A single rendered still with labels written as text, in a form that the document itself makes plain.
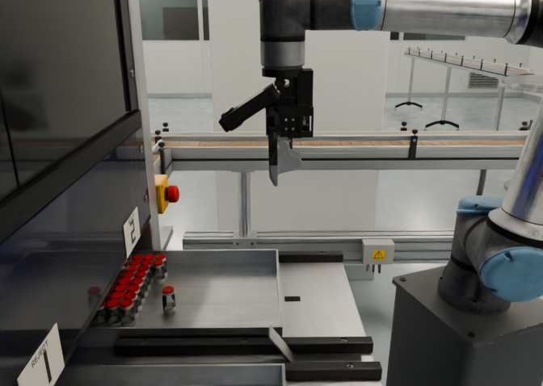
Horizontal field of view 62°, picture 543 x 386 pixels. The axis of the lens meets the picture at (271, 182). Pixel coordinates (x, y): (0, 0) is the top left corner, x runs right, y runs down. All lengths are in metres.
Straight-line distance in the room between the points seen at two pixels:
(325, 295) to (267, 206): 1.56
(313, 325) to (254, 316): 0.10
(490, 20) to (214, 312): 0.70
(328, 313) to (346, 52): 1.61
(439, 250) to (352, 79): 0.90
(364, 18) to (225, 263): 0.55
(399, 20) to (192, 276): 0.63
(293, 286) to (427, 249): 1.13
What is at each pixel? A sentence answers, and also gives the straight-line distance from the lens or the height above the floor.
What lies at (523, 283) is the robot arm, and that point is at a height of 0.94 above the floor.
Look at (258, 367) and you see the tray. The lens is 0.68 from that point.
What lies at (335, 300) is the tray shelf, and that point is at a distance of 0.88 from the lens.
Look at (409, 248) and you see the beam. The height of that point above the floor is 0.50.
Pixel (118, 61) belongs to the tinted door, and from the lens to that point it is 0.83.
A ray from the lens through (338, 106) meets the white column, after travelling 2.29.
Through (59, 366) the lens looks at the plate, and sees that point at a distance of 0.60.
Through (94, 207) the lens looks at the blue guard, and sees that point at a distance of 0.67.
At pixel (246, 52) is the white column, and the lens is 2.24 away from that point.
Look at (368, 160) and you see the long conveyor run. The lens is 1.74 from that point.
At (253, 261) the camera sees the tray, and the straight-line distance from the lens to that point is 0.98.
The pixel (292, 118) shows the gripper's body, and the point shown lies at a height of 1.21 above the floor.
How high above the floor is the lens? 1.37
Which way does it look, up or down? 19 degrees down
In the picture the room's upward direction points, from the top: straight up
